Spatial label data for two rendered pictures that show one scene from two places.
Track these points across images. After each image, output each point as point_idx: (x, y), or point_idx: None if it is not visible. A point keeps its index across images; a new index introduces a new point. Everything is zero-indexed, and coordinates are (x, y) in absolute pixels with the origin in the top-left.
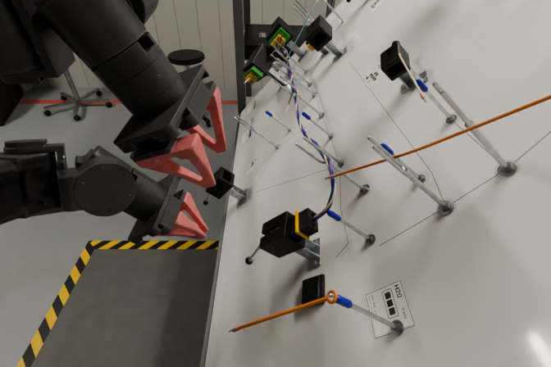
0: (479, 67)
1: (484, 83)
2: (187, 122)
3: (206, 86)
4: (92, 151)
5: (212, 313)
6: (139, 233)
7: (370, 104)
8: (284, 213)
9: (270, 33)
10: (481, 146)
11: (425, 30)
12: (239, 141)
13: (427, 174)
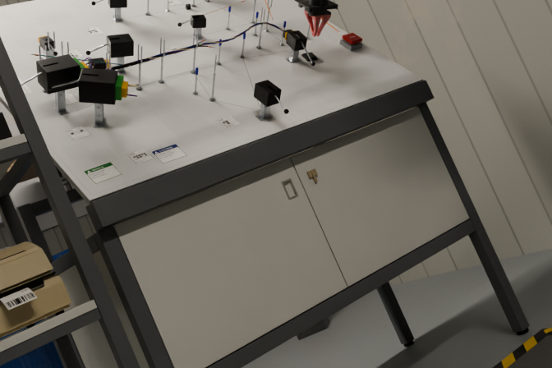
0: None
1: (213, 23)
2: None
3: None
4: None
5: (352, 104)
6: (332, 2)
7: (200, 50)
8: (288, 32)
9: (75, 61)
10: (242, 25)
11: (155, 34)
12: (176, 163)
13: (252, 34)
